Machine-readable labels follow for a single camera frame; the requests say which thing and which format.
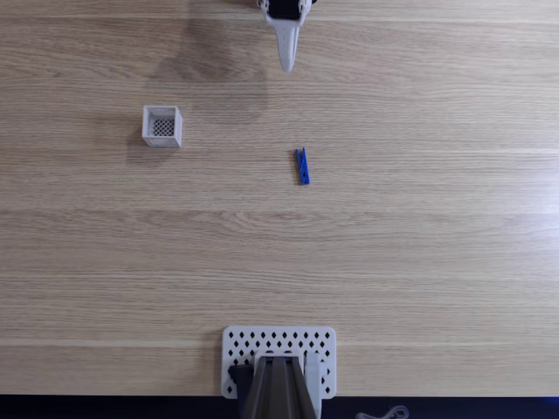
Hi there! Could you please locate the blue clothes peg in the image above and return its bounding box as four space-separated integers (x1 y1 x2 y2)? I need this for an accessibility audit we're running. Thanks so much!
294 147 313 187

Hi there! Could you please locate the small white lattice crate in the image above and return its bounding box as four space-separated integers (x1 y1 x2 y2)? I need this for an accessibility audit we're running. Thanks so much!
141 104 183 149

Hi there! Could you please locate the white perforated mounting plate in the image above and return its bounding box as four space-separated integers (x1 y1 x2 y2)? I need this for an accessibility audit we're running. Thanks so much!
221 325 338 401

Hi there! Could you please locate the white upright bracket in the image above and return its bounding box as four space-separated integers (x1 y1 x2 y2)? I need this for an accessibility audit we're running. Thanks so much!
303 350 325 419

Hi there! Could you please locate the pale thin cable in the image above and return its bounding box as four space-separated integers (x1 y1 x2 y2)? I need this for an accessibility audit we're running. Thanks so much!
355 404 411 419

